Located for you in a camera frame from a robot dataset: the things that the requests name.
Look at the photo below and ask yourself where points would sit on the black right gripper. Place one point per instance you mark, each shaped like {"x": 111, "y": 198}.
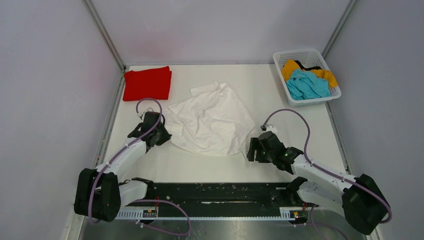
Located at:
{"x": 255, "y": 144}

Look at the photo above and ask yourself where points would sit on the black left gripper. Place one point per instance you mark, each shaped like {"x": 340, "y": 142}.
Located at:
{"x": 166, "y": 136}

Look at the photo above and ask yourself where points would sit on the white t shirt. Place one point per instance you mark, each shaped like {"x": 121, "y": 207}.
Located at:
{"x": 213, "y": 121}

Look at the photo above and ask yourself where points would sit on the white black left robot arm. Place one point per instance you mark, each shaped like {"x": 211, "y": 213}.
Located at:
{"x": 101, "y": 192}

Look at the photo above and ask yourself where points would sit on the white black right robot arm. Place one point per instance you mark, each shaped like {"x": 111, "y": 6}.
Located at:
{"x": 357, "y": 199}

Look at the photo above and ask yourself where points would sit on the folded red t shirt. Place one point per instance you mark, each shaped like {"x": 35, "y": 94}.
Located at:
{"x": 152, "y": 83}

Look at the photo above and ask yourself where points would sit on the turquoise t shirt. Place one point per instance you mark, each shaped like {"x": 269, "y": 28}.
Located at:
{"x": 305, "y": 85}

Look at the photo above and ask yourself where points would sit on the yellow t shirt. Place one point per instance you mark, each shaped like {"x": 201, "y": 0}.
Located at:
{"x": 292, "y": 65}

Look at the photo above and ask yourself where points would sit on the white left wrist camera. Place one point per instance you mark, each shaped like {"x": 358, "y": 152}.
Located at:
{"x": 141, "y": 115}

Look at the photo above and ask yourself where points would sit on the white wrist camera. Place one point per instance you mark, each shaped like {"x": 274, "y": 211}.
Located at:
{"x": 141, "y": 115}
{"x": 269, "y": 128}

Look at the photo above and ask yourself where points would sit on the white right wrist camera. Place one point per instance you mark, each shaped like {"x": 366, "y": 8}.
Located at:
{"x": 269, "y": 128}

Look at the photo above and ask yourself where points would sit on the aluminium frame rail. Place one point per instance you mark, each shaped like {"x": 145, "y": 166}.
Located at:
{"x": 96, "y": 18}

